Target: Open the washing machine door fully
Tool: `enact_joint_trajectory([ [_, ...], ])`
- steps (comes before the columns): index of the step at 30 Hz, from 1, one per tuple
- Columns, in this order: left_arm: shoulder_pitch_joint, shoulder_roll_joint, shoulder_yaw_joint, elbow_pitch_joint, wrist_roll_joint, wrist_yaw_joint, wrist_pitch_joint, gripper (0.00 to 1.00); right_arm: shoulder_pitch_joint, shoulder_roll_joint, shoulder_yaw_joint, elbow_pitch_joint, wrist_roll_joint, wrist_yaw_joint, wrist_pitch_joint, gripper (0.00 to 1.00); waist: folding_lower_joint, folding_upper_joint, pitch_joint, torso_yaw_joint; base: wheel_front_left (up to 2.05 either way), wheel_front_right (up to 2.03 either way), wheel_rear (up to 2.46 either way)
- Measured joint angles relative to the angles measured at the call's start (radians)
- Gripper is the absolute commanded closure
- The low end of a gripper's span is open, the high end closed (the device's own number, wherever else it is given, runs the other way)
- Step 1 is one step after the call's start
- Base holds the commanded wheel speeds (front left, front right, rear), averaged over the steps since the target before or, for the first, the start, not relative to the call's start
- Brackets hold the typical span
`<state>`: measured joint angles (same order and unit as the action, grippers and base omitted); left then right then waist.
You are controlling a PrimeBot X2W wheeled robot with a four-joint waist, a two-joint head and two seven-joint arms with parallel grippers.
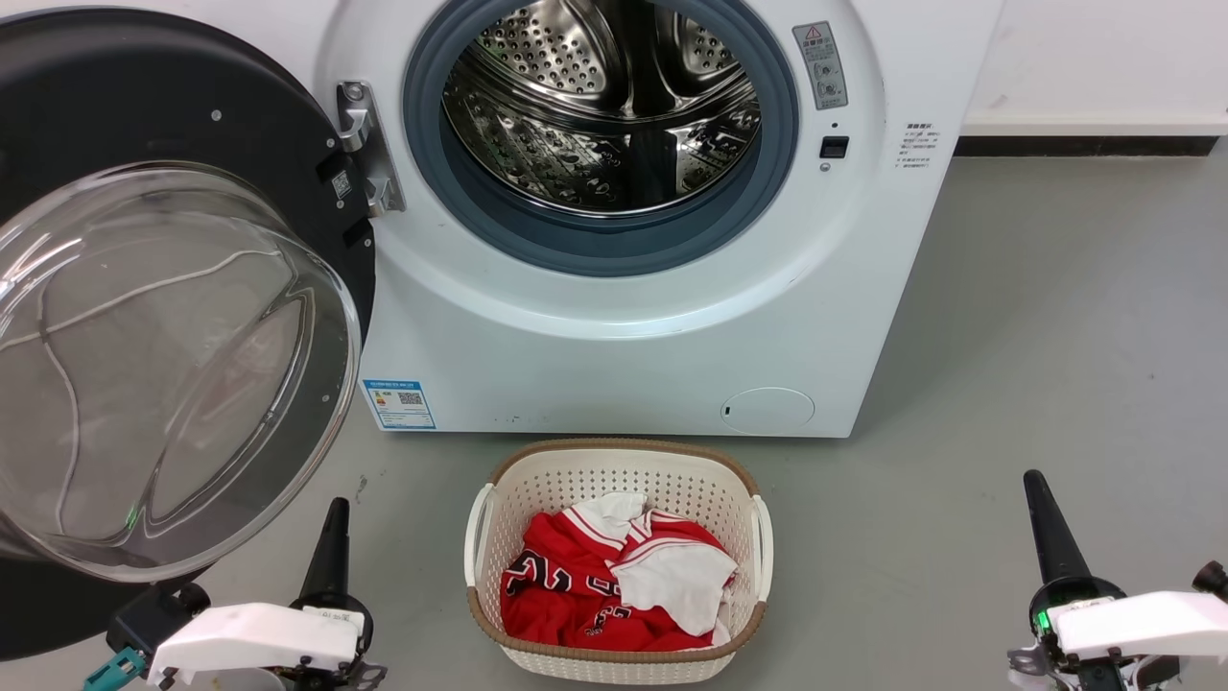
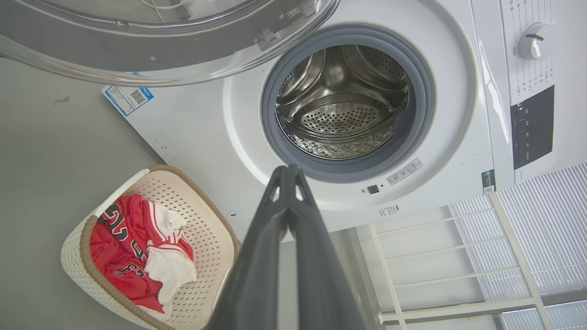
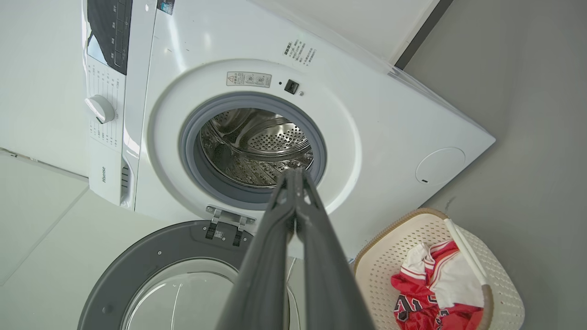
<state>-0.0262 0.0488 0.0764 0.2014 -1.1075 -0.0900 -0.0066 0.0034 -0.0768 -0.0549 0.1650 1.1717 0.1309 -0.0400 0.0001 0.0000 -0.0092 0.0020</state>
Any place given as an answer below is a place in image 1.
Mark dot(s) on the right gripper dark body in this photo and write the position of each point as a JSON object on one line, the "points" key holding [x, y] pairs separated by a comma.
{"points": [[1070, 590]]}

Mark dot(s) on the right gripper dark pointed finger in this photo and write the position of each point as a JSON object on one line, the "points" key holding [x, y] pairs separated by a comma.
{"points": [[1055, 537]]}

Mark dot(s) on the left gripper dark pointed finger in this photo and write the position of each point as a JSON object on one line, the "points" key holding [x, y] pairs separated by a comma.
{"points": [[329, 557]]}

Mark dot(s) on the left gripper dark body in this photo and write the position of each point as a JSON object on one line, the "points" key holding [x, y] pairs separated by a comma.
{"points": [[331, 603]]}

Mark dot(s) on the black round glass washer door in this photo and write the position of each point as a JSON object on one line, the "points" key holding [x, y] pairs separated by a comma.
{"points": [[269, 125]]}

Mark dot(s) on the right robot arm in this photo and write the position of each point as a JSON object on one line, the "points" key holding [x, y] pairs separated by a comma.
{"points": [[1211, 579]]}

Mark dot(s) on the white front-load washing machine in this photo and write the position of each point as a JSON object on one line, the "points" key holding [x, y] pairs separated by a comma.
{"points": [[624, 374]]}

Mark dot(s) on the metal door hinge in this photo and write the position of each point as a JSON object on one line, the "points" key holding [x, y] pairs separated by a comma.
{"points": [[369, 182]]}

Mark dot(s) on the blue energy label sticker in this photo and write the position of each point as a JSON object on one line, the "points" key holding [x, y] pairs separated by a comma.
{"points": [[400, 405]]}

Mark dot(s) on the white woven laundry basket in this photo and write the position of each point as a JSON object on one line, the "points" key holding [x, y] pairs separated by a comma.
{"points": [[542, 485]]}

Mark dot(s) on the red basketball jersey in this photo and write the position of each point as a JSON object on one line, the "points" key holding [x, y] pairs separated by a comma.
{"points": [[556, 595]]}

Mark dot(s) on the round white filter cover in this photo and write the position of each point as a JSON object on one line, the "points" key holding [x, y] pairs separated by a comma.
{"points": [[767, 411]]}

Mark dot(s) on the white garment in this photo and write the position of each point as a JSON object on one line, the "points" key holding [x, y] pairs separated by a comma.
{"points": [[681, 581]]}

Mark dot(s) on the grey warning sticker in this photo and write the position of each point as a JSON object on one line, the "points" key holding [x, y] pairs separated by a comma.
{"points": [[821, 65]]}

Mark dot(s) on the stainless steel washer drum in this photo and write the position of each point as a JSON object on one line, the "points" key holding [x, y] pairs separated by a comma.
{"points": [[537, 58]]}

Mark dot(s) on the right white wrist camera bracket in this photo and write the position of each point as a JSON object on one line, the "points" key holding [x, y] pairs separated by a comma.
{"points": [[1151, 624]]}

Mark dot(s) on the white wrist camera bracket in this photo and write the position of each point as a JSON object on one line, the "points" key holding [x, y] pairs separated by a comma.
{"points": [[1151, 624], [249, 638]]}

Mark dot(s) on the left white wrist camera bracket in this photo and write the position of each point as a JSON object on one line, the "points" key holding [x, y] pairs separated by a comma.
{"points": [[249, 638]]}

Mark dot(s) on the left black wrist camera box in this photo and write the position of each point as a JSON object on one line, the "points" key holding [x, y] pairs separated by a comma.
{"points": [[149, 619]]}

